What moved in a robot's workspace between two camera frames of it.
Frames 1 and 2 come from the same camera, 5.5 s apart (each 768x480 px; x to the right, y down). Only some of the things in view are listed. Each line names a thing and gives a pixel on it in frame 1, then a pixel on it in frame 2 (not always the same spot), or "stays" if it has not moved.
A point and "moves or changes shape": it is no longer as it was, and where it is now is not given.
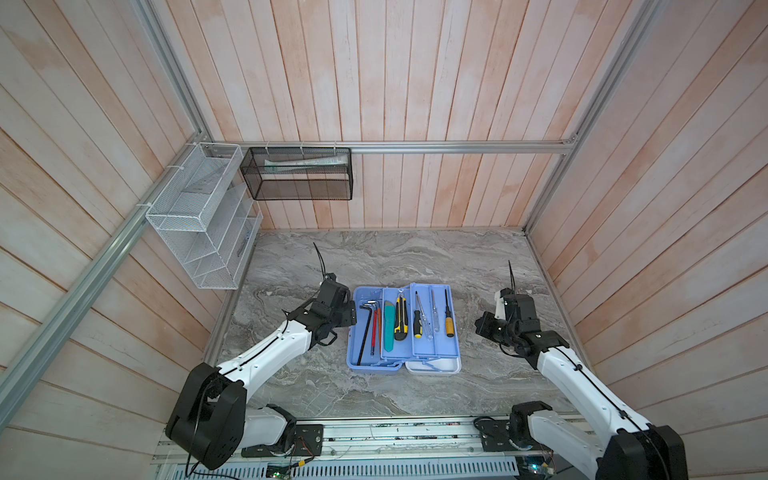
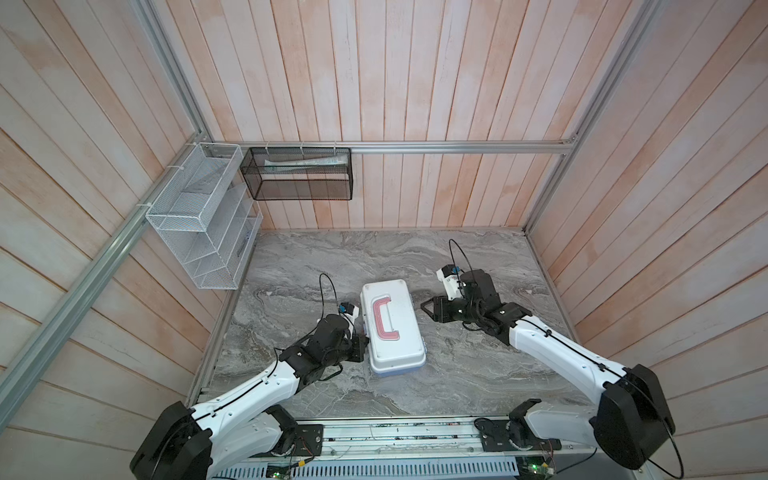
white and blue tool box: x=413 y=327 moves or changes shape
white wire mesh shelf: x=208 y=215 stays
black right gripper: x=482 y=321 -> x=431 y=313
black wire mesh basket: x=299 y=173 stays
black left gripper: x=349 y=317 -> x=359 y=345
